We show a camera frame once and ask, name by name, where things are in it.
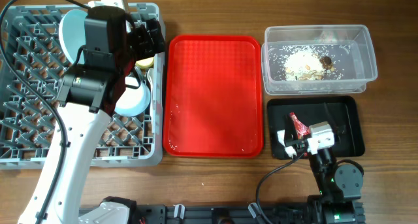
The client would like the red snack wrapper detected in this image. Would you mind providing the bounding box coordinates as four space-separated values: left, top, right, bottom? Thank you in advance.
289 112 310 138

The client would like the grey dishwasher rack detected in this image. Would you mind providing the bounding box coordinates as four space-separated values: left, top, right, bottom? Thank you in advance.
1 5 165 170

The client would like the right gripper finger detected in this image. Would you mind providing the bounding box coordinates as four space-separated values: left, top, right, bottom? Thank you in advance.
284 114 298 146
324 103 340 135

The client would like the white tissue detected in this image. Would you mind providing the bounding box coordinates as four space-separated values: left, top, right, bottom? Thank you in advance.
277 129 297 159

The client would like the light blue plate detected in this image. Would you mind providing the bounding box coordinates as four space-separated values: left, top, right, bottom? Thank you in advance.
58 9 88 64

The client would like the clear plastic bin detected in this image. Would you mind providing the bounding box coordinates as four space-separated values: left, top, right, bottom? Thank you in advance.
261 25 378 95

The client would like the red plastic tray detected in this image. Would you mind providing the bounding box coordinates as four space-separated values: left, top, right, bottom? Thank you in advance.
163 35 264 158

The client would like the black plastic tray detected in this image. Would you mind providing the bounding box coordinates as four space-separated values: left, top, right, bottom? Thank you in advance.
266 96 365 160

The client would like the yellow plastic cup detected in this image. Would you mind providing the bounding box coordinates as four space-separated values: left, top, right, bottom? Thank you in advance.
135 57 154 69

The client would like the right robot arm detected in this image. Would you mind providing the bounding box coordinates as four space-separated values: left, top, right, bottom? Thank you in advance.
280 112 366 223

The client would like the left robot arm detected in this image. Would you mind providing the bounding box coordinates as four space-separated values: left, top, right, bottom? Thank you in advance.
19 5 165 223

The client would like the food leftovers rice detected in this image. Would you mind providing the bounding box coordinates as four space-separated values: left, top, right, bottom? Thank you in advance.
268 44 352 81

